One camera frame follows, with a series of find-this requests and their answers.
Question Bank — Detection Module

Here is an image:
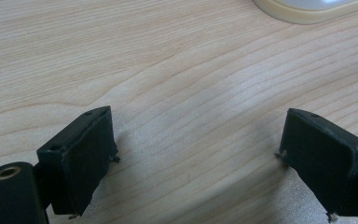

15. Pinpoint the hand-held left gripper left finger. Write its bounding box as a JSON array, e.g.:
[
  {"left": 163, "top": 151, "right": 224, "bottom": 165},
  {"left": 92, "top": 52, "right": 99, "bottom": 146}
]
[{"left": 36, "top": 105, "right": 121, "bottom": 219}]

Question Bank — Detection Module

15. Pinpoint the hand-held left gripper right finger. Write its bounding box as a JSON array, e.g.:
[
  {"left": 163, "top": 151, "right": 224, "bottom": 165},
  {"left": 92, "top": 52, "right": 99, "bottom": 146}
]
[{"left": 275, "top": 107, "right": 358, "bottom": 222}]

